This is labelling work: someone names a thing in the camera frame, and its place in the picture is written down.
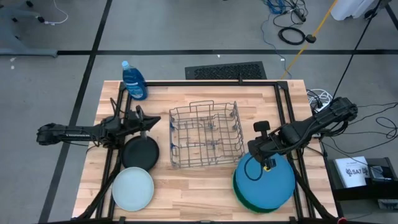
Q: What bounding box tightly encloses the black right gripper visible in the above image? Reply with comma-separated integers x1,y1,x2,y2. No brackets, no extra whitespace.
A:
248,135,282,172

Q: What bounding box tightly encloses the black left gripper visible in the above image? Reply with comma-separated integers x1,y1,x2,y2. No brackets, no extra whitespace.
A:
123,115,162,138

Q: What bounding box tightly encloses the black plate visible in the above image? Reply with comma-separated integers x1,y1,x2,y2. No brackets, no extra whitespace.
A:
120,135,160,172

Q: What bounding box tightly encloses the dark green plate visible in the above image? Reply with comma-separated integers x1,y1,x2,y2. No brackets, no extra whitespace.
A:
231,174,280,215

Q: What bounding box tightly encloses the grey wire dish rack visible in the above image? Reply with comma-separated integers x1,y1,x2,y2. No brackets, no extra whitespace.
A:
169,100,246,169

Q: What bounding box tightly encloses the pale blue plate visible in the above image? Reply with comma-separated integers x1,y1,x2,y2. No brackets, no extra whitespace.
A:
111,166,155,212

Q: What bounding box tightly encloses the blue dish soap bottle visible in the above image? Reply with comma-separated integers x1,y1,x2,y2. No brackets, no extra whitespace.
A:
121,60,149,101

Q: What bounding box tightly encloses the white power strip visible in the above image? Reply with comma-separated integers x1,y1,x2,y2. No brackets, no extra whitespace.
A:
313,101,331,113

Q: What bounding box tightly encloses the white booklet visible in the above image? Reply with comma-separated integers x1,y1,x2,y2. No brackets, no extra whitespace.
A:
334,156,371,189

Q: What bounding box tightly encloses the black side cabinet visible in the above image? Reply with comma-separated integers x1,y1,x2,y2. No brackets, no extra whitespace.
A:
323,157,398,218

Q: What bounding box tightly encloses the black floor vent grate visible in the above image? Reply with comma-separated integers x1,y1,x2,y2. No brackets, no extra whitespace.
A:
185,61,267,80

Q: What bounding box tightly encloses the black device on cabinet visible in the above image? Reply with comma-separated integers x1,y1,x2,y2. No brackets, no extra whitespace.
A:
366,164,393,184

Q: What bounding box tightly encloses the black power strip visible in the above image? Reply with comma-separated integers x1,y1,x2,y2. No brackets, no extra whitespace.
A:
294,7,308,23

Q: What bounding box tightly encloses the grey desk base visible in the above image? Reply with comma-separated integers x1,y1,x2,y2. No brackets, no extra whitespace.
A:
0,0,58,58

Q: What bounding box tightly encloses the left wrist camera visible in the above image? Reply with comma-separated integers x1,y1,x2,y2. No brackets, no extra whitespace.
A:
133,105,146,121

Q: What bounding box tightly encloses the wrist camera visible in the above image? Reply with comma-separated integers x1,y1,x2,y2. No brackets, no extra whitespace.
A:
133,105,146,121
253,120,271,138

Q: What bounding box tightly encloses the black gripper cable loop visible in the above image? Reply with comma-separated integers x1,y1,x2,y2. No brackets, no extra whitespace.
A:
243,154,266,182

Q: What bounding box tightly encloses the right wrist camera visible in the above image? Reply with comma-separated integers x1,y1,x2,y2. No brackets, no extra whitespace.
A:
253,120,271,138

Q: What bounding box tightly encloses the white coiled cable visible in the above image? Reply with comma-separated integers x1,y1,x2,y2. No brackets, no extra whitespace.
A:
307,88,334,106

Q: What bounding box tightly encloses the black floor cable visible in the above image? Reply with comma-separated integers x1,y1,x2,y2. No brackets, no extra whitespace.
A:
320,102,398,156

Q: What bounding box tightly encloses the coiled black cable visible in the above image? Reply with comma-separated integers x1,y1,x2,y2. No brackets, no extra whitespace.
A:
277,26,307,46

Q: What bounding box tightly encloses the white floor cable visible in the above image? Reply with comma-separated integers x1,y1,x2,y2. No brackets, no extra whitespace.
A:
43,0,69,26

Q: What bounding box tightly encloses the long yellow cable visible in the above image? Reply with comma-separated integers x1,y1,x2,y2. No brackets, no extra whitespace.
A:
279,0,339,80

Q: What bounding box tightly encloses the blue floor cable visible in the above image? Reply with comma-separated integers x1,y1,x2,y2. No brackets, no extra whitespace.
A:
260,0,293,80

